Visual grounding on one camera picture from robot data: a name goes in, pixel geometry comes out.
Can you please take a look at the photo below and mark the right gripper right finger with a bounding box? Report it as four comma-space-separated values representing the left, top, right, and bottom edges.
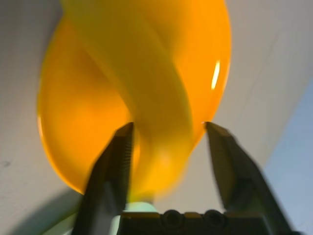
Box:
204, 121, 294, 235

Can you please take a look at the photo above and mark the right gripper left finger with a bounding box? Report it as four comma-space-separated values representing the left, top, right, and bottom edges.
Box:
73, 121, 135, 235

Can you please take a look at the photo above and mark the yellow banana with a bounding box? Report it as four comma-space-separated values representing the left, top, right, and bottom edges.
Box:
73, 0, 196, 204

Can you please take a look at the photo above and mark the yellow plate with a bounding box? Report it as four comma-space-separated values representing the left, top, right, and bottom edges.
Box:
36, 0, 232, 196

